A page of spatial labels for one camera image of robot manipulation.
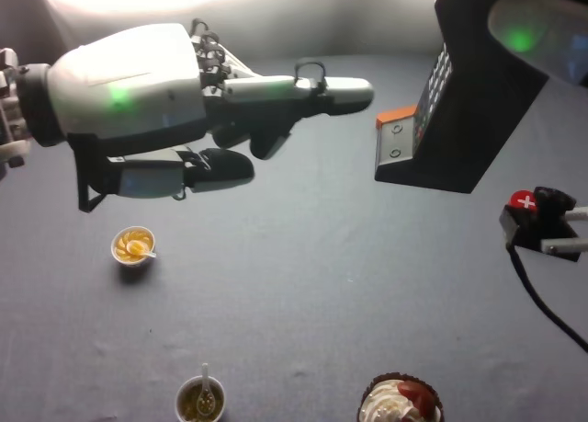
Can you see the small cup of green soup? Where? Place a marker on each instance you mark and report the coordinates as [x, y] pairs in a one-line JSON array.
[[186, 401]]

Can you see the toy cupcake with cream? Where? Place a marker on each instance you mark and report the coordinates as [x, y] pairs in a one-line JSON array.
[[395, 401]]

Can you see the orange triangle block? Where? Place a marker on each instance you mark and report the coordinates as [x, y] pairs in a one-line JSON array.
[[395, 114]]

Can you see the red cylinder with white cross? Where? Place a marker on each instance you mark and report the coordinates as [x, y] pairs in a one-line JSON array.
[[521, 201]]

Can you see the small cup of yellow food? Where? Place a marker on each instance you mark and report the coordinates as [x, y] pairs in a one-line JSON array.
[[121, 256]]

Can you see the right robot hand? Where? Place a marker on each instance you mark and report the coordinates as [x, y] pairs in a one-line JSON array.
[[537, 31]]

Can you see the white spoon in green soup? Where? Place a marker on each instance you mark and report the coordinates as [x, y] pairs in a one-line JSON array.
[[204, 385]]

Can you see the white backdrop curtain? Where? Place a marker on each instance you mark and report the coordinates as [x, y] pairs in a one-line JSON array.
[[321, 17]]

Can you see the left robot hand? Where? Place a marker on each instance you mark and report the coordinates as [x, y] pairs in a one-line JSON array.
[[138, 86]]

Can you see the black brick toy phone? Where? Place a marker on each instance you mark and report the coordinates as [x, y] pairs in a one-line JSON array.
[[478, 118]]

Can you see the grey table cloth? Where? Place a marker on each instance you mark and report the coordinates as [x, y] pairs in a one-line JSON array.
[[298, 302]]

